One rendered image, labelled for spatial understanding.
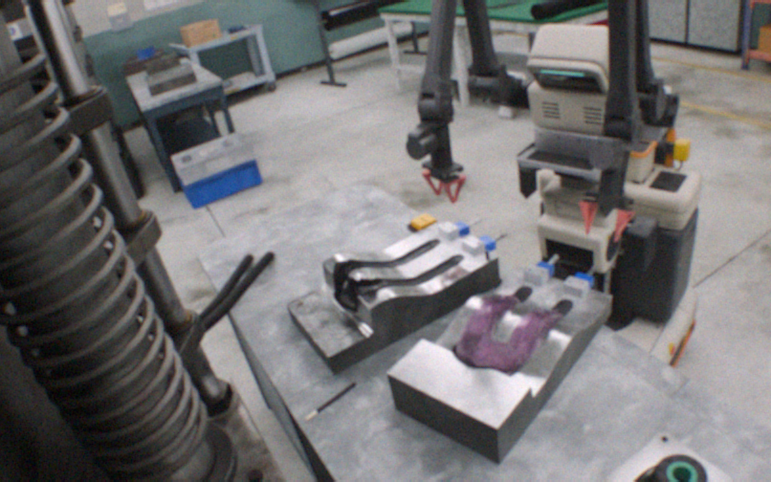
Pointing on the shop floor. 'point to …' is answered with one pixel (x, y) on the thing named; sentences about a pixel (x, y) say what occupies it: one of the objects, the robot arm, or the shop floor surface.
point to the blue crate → (222, 184)
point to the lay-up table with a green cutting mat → (515, 17)
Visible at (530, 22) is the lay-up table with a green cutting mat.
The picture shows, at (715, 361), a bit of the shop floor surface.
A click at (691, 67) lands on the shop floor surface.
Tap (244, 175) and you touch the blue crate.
